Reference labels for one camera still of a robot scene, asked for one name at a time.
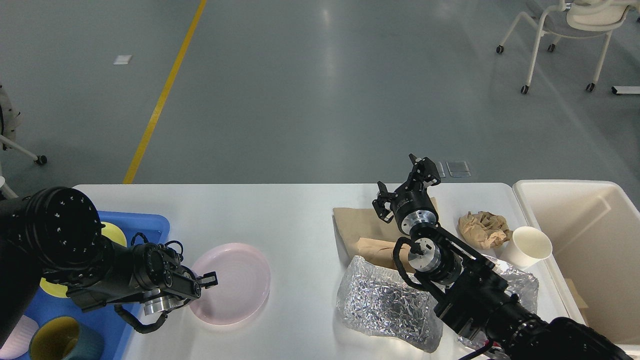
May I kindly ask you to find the crumpled silver foil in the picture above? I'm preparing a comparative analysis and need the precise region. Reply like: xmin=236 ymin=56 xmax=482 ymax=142
xmin=336 ymin=254 xmax=541 ymax=354

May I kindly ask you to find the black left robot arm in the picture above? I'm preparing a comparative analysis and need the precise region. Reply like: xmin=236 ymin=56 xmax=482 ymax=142
xmin=0 ymin=186 xmax=218 ymax=343

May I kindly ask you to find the crumpled brown paper ball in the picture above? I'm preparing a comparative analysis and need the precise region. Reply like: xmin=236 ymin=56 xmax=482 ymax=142
xmin=458 ymin=210 xmax=513 ymax=249

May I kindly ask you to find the pink plate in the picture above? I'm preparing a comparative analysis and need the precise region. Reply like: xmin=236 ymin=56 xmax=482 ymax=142
xmin=189 ymin=243 xmax=271 ymax=326

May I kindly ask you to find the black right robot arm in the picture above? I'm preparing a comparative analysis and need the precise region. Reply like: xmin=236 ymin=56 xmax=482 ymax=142
xmin=372 ymin=153 xmax=630 ymax=360

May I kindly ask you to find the brown paper bag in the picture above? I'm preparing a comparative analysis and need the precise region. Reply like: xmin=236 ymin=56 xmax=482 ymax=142
xmin=333 ymin=197 xmax=441 ymax=274

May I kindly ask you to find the dark teal mug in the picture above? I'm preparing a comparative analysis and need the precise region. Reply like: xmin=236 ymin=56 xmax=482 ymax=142
xmin=28 ymin=316 xmax=105 ymax=360

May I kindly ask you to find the blue plastic tray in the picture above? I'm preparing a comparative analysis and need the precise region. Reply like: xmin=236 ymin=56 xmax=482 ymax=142
xmin=24 ymin=210 xmax=170 ymax=360

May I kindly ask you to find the pink mug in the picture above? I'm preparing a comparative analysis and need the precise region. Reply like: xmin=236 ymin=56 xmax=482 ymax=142
xmin=1 ymin=315 xmax=39 ymax=360

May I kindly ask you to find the white paper cup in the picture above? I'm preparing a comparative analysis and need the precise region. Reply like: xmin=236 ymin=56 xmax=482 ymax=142
xmin=499 ymin=226 xmax=553 ymax=271

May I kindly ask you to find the yellow plate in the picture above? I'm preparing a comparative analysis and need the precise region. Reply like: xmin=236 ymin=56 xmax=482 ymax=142
xmin=39 ymin=221 xmax=127 ymax=299

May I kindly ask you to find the white rolling chair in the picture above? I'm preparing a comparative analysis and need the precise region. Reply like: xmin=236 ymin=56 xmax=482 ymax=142
xmin=496 ymin=0 xmax=639 ymax=95

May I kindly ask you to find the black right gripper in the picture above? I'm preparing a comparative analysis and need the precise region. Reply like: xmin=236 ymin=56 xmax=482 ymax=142
xmin=372 ymin=154 xmax=442 ymax=236

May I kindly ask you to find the chair leg with caster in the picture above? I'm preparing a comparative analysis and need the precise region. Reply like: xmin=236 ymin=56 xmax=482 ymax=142
xmin=0 ymin=135 xmax=48 ymax=166

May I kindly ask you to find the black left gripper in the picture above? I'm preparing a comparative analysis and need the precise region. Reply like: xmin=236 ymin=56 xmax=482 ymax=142
xmin=137 ymin=265 xmax=218 ymax=315

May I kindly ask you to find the beige plastic bin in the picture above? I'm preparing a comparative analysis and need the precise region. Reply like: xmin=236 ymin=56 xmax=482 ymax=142
xmin=513 ymin=180 xmax=640 ymax=360

